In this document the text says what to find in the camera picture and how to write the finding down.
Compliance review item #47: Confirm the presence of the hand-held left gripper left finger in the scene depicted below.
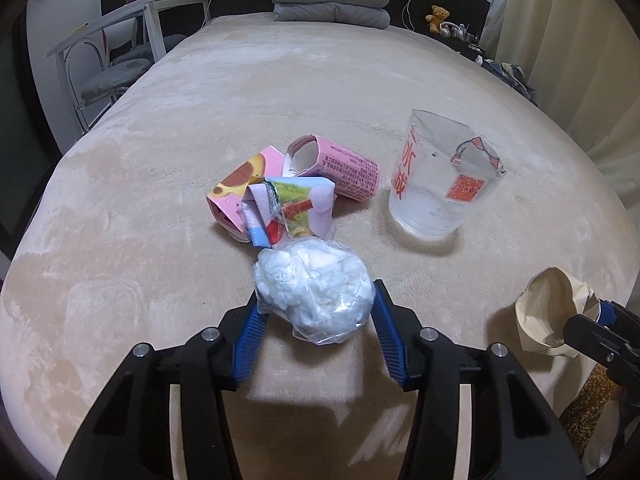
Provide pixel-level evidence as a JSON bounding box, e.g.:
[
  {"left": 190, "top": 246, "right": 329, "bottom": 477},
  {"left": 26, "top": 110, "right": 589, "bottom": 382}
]
[{"left": 57, "top": 292, "right": 266, "bottom": 480}]

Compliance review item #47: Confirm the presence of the beige blanket bed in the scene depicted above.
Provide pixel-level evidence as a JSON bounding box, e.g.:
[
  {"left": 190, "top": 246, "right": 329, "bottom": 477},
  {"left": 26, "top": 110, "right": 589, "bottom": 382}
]
[{"left": 0, "top": 14, "right": 640, "bottom": 479}]

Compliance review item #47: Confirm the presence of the white table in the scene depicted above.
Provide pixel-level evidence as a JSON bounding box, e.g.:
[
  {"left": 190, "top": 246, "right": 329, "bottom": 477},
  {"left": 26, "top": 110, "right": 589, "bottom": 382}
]
[{"left": 47, "top": 0, "right": 214, "bottom": 137}]

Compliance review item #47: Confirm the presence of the clear plastic cup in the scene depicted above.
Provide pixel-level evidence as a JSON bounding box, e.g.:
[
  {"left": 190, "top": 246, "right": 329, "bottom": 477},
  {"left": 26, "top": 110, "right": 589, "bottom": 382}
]
[{"left": 388, "top": 108, "right": 507, "bottom": 240}]

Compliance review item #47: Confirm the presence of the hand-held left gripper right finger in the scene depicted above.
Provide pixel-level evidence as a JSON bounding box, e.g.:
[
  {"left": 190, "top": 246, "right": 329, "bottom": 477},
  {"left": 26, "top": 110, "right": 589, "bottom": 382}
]
[{"left": 372, "top": 280, "right": 586, "bottom": 480}]

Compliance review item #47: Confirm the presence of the chair with round grey seat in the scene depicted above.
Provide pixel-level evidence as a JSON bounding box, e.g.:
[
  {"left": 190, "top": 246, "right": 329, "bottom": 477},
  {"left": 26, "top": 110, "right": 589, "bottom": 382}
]
[{"left": 63, "top": 39, "right": 154, "bottom": 134}]

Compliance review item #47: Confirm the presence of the pink drink carton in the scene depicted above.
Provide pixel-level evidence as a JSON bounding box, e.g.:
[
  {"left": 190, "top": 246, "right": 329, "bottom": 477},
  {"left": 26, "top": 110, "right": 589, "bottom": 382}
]
[{"left": 283, "top": 134, "right": 381, "bottom": 201}]

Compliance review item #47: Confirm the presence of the pile of clothes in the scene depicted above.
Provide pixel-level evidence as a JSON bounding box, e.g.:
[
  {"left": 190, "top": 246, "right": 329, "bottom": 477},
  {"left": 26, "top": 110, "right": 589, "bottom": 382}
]
[{"left": 479, "top": 57, "right": 539, "bottom": 104}]

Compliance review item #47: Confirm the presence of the folded grey quilt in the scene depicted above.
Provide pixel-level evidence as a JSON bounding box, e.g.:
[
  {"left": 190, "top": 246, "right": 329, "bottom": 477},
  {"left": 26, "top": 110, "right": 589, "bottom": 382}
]
[{"left": 271, "top": 0, "right": 391, "bottom": 30}]

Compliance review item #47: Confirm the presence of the person's right leg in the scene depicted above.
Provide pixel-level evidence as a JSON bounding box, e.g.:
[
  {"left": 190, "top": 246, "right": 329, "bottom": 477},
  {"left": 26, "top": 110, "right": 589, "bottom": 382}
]
[{"left": 558, "top": 362, "right": 624, "bottom": 444}]

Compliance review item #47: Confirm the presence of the clear bag of white tissue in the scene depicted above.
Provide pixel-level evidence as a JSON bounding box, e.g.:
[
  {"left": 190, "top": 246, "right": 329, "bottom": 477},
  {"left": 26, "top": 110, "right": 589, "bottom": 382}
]
[{"left": 254, "top": 238, "right": 376, "bottom": 346}]

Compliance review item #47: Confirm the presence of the cream curtain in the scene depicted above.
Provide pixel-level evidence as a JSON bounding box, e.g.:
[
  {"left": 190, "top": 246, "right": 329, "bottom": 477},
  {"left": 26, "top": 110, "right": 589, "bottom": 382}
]
[{"left": 492, "top": 0, "right": 640, "bottom": 177}]

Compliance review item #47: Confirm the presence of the green and pink wrapper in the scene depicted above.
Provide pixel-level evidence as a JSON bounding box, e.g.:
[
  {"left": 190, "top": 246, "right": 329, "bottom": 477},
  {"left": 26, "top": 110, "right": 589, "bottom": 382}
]
[{"left": 242, "top": 175, "right": 335, "bottom": 250}]

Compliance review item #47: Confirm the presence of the brown paper bag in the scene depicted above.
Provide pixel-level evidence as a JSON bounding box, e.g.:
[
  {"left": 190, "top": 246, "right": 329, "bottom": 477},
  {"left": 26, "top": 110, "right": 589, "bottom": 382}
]
[{"left": 514, "top": 265, "right": 609, "bottom": 357}]

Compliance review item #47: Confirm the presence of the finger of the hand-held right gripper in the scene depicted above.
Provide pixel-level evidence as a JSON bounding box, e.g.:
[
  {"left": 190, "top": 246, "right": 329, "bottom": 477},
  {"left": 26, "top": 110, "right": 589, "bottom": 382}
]
[
  {"left": 596, "top": 300, "right": 640, "bottom": 342},
  {"left": 562, "top": 313, "right": 640, "bottom": 387}
]

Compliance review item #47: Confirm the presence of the brown teddy bear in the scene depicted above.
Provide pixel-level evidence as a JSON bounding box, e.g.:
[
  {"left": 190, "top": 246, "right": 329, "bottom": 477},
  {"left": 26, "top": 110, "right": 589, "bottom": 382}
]
[{"left": 425, "top": 4, "right": 451, "bottom": 34}]

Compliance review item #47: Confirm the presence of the dark nightstand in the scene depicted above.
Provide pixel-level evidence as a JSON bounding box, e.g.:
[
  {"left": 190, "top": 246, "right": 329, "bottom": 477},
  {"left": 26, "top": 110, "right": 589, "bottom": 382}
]
[{"left": 440, "top": 30, "right": 494, "bottom": 64}]

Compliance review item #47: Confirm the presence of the pink cartoon box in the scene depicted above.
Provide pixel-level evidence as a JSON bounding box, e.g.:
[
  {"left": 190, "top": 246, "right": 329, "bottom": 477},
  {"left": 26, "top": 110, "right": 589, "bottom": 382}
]
[{"left": 204, "top": 144, "right": 286, "bottom": 244}]

